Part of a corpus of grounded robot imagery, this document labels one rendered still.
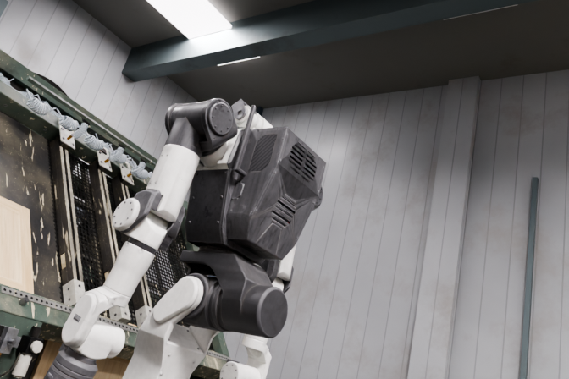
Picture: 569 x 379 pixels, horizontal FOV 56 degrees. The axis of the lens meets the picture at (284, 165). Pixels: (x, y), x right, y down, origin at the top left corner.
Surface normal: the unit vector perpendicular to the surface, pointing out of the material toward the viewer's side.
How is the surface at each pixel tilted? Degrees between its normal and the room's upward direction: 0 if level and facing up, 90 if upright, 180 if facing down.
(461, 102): 90
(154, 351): 115
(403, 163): 90
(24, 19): 90
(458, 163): 90
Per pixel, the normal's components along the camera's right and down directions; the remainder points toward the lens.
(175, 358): 0.76, 0.11
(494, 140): -0.54, -0.44
